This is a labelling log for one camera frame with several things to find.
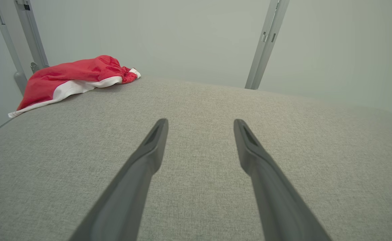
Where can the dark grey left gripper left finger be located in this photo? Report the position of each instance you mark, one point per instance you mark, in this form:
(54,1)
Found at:
(129,194)

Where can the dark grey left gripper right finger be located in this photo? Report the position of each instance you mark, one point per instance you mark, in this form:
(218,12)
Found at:
(273,194)

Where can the red shorts with white trim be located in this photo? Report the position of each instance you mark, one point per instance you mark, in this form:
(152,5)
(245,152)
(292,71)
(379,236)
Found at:
(65,75)

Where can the grey metal partition post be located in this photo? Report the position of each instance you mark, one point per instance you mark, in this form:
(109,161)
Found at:
(31,33)
(266,43)

